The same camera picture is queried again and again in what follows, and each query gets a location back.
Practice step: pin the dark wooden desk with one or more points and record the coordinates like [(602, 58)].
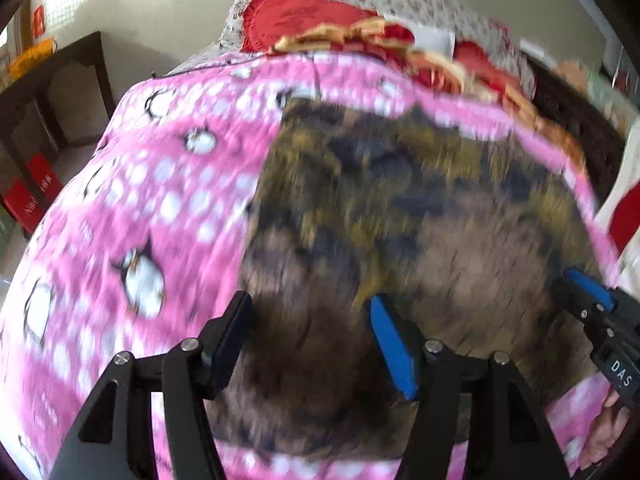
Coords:
[(75, 60)]

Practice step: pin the red garment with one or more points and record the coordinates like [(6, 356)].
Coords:
[(627, 225)]

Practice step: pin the red heart pillow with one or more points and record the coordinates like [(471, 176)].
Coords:
[(482, 65), (300, 15)]

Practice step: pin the red box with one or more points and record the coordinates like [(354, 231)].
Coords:
[(44, 175), (19, 205)]

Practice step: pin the orange basket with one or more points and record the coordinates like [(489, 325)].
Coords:
[(32, 57)]

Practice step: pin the gold red satin cloth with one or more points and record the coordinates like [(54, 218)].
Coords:
[(450, 67)]

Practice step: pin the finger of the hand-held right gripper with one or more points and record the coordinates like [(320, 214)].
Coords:
[(590, 287)]

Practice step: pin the white pillow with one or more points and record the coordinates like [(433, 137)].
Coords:
[(434, 40)]

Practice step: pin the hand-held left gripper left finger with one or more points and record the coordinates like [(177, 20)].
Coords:
[(232, 340)]

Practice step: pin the red wall paper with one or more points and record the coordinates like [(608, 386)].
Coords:
[(38, 20)]

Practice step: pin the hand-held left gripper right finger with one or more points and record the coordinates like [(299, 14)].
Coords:
[(395, 355)]

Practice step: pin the white chair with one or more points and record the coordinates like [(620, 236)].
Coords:
[(622, 180)]

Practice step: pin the person's right hand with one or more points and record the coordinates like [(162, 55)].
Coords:
[(605, 435)]

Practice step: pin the dark floral patterned garment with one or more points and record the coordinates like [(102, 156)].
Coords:
[(400, 220)]

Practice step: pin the pink penguin print blanket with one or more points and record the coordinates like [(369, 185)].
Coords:
[(150, 200)]

